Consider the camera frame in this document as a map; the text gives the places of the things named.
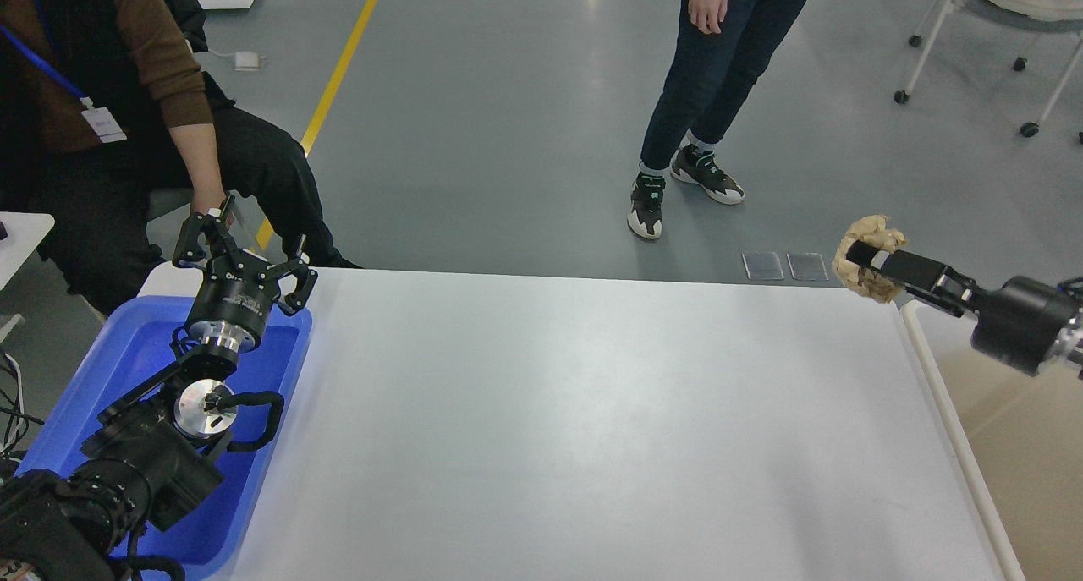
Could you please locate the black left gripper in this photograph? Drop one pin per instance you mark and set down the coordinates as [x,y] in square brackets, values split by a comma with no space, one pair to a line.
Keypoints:
[233,305]

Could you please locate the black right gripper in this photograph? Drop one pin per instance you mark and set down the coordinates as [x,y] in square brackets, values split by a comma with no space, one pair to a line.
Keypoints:
[1026,324]

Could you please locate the brown paper ball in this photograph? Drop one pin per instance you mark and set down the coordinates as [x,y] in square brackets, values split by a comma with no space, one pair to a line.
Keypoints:
[861,242]

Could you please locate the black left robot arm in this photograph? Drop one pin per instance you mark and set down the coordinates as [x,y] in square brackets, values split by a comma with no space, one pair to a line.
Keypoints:
[153,459]

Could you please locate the right metal floor plate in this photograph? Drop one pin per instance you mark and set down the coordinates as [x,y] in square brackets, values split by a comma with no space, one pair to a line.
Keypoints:
[807,267]

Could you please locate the metal floor plate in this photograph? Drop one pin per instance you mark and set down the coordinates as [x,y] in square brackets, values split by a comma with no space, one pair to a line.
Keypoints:
[807,267]
[763,266]

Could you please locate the blue plastic bin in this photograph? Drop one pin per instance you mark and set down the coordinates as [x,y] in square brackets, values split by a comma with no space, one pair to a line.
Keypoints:
[135,344]

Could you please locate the left metal floor plate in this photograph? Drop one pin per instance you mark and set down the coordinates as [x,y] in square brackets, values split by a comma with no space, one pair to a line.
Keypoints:
[763,266]

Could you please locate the beige plastic bin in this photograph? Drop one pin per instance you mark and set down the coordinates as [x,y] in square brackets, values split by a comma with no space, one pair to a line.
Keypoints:
[1019,441]

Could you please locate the white power adapter on floor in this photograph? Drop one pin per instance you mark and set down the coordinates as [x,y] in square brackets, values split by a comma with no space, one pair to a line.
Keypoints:
[247,61]

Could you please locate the seated person brown sweater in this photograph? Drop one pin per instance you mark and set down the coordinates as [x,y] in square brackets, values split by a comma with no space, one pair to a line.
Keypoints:
[105,102]

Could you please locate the white side table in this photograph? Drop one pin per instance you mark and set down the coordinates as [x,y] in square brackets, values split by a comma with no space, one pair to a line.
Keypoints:
[25,231]

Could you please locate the white rolling chair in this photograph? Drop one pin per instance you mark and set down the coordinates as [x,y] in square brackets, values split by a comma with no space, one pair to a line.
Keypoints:
[1038,17]

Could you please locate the standing person dark jeans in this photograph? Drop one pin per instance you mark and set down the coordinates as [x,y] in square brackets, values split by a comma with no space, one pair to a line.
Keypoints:
[723,47]

